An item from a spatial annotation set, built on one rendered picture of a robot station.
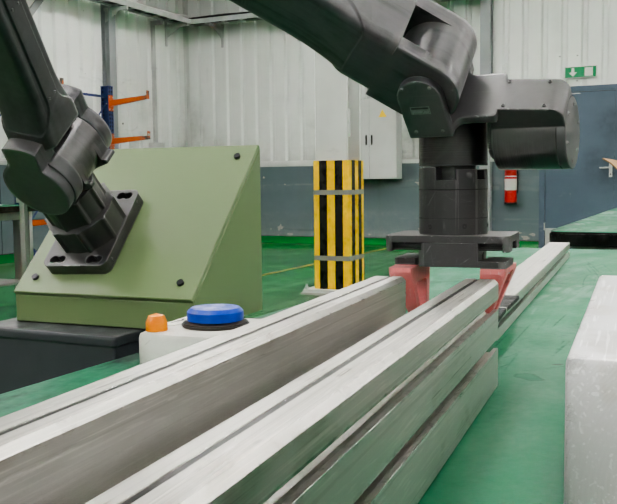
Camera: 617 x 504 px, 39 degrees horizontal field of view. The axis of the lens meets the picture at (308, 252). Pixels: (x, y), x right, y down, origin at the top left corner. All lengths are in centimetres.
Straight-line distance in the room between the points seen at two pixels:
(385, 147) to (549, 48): 250
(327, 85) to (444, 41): 649
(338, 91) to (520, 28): 528
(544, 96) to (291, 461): 47
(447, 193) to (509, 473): 28
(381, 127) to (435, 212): 1145
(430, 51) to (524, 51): 1135
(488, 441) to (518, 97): 27
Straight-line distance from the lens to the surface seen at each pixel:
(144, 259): 101
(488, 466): 51
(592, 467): 19
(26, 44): 86
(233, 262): 102
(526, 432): 58
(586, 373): 19
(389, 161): 1210
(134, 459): 33
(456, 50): 68
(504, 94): 70
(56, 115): 92
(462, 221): 71
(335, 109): 711
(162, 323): 60
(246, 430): 27
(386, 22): 66
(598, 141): 1169
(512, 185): 1172
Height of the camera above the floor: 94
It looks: 5 degrees down
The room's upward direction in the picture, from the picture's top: 1 degrees counter-clockwise
